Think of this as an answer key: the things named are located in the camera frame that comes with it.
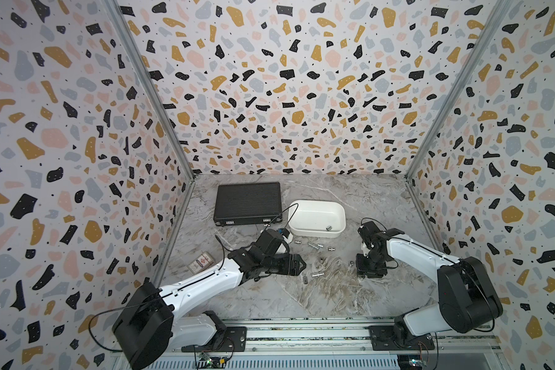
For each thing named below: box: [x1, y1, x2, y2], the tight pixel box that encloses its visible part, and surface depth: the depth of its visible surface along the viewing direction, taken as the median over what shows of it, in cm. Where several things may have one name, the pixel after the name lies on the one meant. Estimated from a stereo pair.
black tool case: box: [213, 181, 283, 227], surface depth 108 cm
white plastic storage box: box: [288, 199, 347, 239], surface depth 105 cm
